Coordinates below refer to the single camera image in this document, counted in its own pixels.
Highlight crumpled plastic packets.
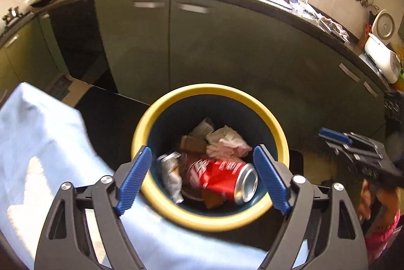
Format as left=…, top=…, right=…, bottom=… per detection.
left=302, top=8, right=351, bottom=44

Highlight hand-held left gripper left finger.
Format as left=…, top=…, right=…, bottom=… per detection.
left=34, top=145, right=154, bottom=270

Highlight blue star print tablecloth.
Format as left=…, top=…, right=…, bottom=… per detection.
left=0, top=82, right=310, bottom=270

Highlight white tissue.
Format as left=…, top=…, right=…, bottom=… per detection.
left=206, top=125, right=253, bottom=158

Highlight black kitchen countertop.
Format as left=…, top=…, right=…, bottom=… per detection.
left=0, top=0, right=393, bottom=91

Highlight brown ribbed wrapper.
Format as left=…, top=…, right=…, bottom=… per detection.
left=180, top=135, right=207, bottom=153

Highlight orange handled scissors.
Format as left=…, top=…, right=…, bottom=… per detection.
left=358, top=23, right=373, bottom=50

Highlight person's right forearm pink sleeve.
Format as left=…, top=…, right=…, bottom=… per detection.
left=364, top=210, right=402, bottom=265

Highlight gas stove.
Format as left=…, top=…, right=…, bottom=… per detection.
left=2, top=6, right=32, bottom=28

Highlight crushed red soda can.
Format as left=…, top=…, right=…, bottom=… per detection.
left=188, top=159, right=259, bottom=204

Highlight green kitchen cabinets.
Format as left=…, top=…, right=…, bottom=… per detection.
left=0, top=0, right=389, bottom=146

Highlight silver foil wrapper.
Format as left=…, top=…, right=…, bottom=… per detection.
left=157, top=153, right=184, bottom=204

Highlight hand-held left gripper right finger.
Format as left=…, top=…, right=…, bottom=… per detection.
left=252, top=145, right=369, bottom=270

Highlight person's right hand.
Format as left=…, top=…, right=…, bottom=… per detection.
left=358, top=179, right=401, bottom=227

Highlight white printed paper scrap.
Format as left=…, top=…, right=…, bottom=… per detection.
left=189, top=118, right=215, bottom=140

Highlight cardboard box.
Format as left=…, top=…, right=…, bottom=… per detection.
left=44, top=74, right=93, bottom=108

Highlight black plastic crate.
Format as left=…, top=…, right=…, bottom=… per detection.
left=383, top=92, right=404, bottom=126

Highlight orange snack wrapper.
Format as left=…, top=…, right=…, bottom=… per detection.
left=202, top=190, right=226, bottom=209

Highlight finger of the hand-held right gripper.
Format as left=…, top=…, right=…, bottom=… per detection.
left=318, top=128, right=354, bottom=147

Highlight white rice cooker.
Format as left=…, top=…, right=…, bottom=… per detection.
left=364, top=9, right=403, bottom=84

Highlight yellow rimmed dark trash bin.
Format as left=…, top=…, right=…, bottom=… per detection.
left=131, top=84, right=290, bottom=232

